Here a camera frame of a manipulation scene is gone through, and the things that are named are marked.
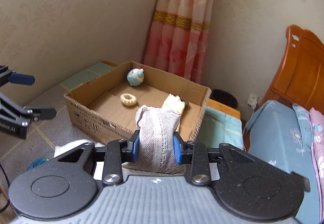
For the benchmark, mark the pink patterned curtain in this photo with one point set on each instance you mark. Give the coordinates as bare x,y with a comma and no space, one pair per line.
182,23

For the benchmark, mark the blue tassel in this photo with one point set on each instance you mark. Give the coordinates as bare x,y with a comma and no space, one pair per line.
36,163

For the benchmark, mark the grey fabric sachet pouch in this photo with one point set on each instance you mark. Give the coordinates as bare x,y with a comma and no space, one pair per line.
157,132

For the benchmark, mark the cardboard box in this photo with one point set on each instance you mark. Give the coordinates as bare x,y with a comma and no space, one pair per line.
106,117

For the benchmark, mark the black waste bin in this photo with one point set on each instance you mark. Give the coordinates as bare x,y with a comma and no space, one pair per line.
224,97

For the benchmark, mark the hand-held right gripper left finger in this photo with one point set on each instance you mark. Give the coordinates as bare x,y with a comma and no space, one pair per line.
134,146

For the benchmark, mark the blue floral bedsheet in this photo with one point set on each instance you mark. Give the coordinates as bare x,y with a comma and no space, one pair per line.
276,143

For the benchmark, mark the blue round plush toy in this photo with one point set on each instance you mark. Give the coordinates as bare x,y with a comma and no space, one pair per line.
135,77

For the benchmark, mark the yellow lens cloth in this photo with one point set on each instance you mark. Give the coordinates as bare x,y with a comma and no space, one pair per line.
172,103

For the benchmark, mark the pink floral pillow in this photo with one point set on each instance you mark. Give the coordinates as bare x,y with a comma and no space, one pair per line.
318,132

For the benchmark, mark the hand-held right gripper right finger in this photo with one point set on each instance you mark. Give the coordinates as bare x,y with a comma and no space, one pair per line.
178,148

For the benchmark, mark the grey plaid blanket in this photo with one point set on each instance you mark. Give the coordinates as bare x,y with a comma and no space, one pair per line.
40,137

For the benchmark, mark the white folded cloth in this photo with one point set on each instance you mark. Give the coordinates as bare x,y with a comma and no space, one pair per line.
70,144

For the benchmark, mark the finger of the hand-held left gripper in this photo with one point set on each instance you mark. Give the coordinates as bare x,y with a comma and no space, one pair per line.
43,113
22,79

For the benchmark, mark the blue floral pillow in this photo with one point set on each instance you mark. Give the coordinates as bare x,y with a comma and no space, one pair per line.
303,125

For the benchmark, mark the white wall charger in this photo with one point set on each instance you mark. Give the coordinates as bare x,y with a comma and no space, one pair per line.
253,101

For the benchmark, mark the wooden headboard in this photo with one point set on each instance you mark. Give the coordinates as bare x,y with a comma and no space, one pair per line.
301,72

